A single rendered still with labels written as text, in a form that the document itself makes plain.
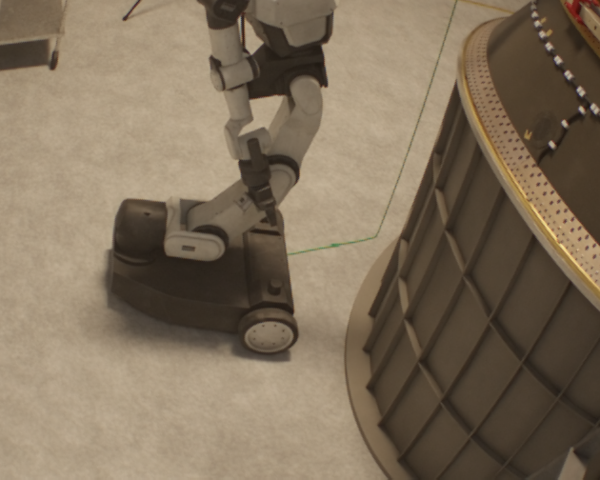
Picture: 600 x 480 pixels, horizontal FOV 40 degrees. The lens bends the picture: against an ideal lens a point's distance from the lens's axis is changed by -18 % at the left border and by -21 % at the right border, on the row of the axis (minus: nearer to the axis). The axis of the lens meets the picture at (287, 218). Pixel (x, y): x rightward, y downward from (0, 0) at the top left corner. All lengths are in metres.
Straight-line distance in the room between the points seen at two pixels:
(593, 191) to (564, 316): 0.36
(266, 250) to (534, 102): 1.35
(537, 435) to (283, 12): 1.51
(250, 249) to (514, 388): 1.30
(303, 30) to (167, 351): 1.21
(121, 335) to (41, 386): 0.47
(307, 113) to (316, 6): 0.42
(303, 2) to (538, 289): 1.07
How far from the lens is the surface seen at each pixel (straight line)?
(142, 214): 3.22
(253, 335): 3.29
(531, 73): 2.64
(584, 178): 2.37
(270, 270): 3.38
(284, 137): 3.03
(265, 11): 2.68
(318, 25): 2.77
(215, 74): 2.77
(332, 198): 4.07
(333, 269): 3.76
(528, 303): 2.50
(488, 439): 2.79
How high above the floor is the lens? 2.44
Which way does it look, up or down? 39 degrees down
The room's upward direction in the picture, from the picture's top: 18 degrees clockwise
